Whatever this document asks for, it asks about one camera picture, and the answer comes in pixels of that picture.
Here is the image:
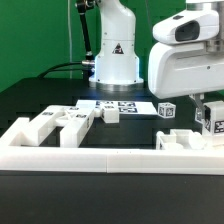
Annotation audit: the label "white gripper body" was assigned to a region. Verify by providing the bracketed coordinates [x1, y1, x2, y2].
[148, 11, 224, 99]

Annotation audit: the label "right white marker cube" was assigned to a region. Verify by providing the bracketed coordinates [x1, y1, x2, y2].
[195, 108, 203, 124]

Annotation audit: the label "left white marker cube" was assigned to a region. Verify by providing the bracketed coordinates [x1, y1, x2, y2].
[158, 102, 176, 119]

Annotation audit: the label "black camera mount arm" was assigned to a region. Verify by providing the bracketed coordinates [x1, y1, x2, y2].
[75, 0, 95, 68]

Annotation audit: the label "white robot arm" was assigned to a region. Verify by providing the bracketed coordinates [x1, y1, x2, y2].
[89, 0, 224, 100]

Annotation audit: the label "white chair seat part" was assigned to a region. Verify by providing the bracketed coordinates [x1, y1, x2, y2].
[155, 129, 224, 151]

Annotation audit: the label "black cables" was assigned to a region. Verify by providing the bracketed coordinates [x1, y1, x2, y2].
[37, 61, 91, 79]

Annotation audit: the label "white vertical cable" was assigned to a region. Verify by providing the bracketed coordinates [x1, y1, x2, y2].
[67, 0, 74, 80]

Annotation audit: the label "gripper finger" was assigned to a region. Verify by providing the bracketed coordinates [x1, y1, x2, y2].
[190, 94, 205, 114]

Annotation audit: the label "white U-shaped boundary frame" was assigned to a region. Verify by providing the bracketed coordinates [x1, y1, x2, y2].
[0, 118, 224, 175]

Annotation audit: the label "white chair back part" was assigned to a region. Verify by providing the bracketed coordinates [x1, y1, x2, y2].
[22, 105, 94, 148]

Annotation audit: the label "white marker cube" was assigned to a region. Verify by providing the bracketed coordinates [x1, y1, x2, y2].
[158, 102, 176, 119]
[195, 108, 203, 124]

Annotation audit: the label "white marker base plate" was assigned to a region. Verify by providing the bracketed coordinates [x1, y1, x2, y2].
[76, 100, 157, 115]

